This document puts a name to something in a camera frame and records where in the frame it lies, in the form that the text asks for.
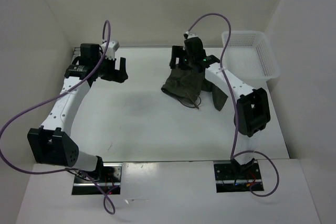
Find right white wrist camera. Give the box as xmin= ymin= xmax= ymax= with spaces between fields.
xmin=183 ymin=31 xmax=198 ymax=40

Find white plastic basket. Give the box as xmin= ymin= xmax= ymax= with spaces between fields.
xmin=222 ymin=30 xmax=280 ymax=81

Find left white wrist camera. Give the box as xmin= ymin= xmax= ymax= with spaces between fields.
xmin=101 ymin=40 xmax=120 ymax=60

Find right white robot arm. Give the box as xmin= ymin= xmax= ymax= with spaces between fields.
xmin=161 ymin=34 xmax=270 ymax=178

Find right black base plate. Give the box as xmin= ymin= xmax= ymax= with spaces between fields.
xmin=214 ymin=161 xmax=264 ymax=193

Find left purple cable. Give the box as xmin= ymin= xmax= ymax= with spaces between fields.
xmin=0 ymin=19 xmax=116 ymax=215

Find aluminium rail frame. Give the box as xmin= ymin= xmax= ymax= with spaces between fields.
xmin=71 ymin=47 xmax=80 ymax=65

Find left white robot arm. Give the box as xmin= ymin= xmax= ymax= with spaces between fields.
xmin=27 ymin=41 xmax=128 ymax=182

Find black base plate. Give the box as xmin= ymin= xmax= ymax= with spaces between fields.
xmin=214 ymin=161 xmax=264 ymax=193
xmin=71 ymin=163 xmax=122 ymax=196

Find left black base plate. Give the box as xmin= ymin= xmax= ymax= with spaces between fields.
xmin=71 ymin=163 xmax=122 ymax=196

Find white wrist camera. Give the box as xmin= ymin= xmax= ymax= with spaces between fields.
xmin=101 ymin=40 xmax=120 ymax=60
xmin=183 ymin=31 xmax=198 ymax=40

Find olive green shorts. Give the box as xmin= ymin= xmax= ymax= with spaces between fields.
xmin=161 ymin=68 xmax=228 ymax=111

